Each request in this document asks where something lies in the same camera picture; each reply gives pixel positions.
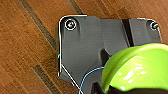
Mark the blue cable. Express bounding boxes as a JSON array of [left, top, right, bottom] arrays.
[[56, 53, 106, 94]]

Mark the dark grey robot base plate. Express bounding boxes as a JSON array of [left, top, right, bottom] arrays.
[[56, 13, 168, 94]]

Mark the green ball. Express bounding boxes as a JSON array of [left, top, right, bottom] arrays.
[[99, 42, 168, 94]]

